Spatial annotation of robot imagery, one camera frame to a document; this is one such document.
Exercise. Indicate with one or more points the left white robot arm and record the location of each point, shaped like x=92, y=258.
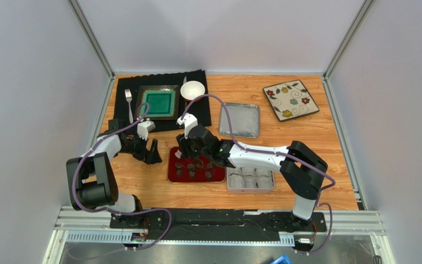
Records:
x=92, y=184

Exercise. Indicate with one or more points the white bowl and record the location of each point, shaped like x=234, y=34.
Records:
x=190, y=90

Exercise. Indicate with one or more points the silver tin lid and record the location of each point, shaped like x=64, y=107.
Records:
x=245, y=119

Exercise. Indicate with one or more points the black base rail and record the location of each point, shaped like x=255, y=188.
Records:
x=219, y=226

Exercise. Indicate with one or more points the floral square plate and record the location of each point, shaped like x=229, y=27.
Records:
x=290, y=100

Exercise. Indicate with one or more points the pink handled metal tongs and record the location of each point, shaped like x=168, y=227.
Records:
x=178, y=154

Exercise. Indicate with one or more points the silver tin with paper cups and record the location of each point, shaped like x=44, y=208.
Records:
x=248, y=180

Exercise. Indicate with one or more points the red lacquer tray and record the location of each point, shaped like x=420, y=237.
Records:
x=219, y=174

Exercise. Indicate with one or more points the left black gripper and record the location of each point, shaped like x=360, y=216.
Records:
x=151, y=157

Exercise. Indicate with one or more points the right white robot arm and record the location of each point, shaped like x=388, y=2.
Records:
x=303, y=170

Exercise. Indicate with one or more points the blue plastic bin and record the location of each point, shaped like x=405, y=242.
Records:
x=283, y=259

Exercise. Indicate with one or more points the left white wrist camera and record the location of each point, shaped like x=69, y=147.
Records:
x=144, y=128

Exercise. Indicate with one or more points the green square plate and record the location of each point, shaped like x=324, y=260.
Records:
x=163, y=101

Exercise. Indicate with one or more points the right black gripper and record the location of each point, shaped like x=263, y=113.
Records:
x=186, y=147

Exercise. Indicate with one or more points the silver fork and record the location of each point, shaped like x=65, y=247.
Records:
x=128, y=96

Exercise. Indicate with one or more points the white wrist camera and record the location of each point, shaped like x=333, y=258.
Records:
x=188, y=121
x=144, y=128

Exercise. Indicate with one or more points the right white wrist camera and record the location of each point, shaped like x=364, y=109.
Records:
x=188, y=121

